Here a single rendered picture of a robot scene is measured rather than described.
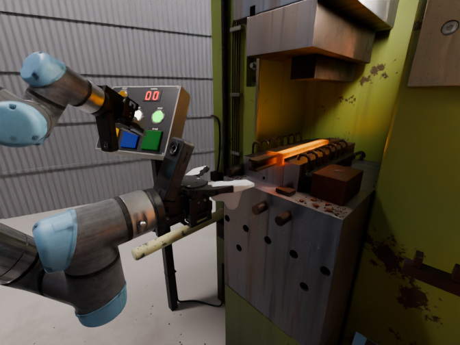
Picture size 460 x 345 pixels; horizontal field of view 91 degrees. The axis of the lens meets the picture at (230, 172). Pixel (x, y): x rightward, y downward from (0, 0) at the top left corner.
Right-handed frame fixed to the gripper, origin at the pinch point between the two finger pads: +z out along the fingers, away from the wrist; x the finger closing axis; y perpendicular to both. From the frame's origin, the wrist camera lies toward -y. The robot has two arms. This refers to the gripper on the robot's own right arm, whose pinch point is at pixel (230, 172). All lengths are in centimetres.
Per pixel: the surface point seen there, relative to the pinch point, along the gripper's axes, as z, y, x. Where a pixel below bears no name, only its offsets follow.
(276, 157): 17.1, -0.4, 0.9
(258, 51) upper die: 18.4, -28.0, -8.0
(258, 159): 9.2, -1.4, 0.9
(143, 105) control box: 6, -13, -54
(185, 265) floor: 35, 100, -82
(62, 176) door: -5, 64, -244
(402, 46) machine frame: 66, -33, 15
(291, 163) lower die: 18.5, 0.7, 5.2
